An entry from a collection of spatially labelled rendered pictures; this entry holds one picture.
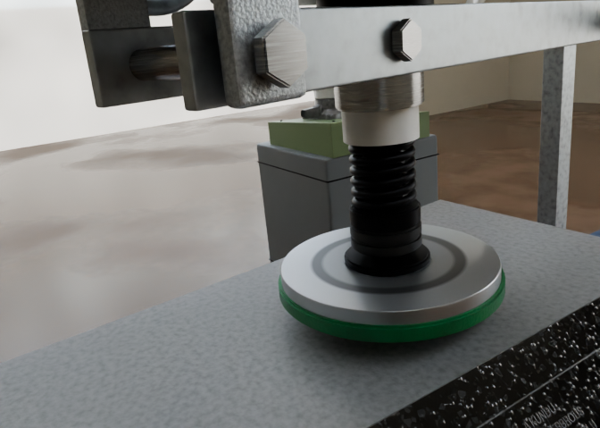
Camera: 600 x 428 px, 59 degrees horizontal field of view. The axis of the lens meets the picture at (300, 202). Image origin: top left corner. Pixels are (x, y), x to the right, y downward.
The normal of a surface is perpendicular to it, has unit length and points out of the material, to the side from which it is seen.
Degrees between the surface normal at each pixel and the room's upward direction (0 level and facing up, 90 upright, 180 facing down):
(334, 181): 90
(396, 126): 90
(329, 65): 90
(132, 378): 0
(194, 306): 0
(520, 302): 0
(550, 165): 90
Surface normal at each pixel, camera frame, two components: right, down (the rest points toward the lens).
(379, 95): -0.10, 0.29
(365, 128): -0.48, 0.29
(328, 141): -0.84, 0.23
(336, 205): 0.52, 0.20
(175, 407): -0.09, -0.95
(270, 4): 0.70, 0.15
